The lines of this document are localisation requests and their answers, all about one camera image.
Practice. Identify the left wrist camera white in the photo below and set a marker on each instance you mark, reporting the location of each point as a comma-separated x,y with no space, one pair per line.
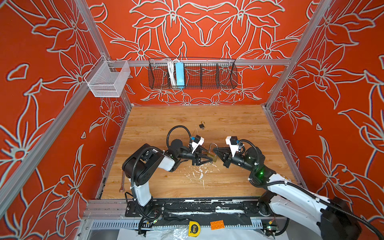
196,142

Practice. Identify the orange lego brick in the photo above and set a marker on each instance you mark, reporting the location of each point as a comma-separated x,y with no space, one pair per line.
216,225

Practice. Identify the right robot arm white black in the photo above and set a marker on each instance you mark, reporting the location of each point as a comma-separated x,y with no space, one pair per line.
331,219

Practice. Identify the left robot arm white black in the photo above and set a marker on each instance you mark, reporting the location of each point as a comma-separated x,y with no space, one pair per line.
143,163

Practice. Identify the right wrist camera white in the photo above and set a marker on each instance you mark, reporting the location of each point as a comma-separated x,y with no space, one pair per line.
233,143

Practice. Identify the brass padlock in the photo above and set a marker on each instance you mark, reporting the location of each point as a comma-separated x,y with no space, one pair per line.
211,152

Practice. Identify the small black padlock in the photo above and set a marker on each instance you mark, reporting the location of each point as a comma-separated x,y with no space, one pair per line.
202,125

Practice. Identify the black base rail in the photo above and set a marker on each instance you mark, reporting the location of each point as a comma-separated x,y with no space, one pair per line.
237,212

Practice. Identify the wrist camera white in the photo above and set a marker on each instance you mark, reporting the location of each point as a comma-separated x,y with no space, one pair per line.
233,143
196,142

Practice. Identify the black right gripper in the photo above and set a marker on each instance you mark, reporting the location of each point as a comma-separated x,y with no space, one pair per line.
227,159

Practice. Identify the clear plastic bin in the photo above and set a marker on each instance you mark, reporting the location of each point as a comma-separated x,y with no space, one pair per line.
106,82

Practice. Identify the black wire basket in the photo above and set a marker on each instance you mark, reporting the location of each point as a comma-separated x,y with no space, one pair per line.
200,74

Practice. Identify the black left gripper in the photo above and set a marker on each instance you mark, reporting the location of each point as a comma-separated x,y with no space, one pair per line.
195,159

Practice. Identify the metal wrench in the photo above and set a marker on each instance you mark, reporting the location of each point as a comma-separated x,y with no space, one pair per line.
122,188

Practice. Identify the yellow tape measure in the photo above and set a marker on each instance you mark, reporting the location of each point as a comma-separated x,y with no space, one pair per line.
194,229

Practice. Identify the blue white box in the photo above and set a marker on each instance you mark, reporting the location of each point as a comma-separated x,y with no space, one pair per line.
180,75

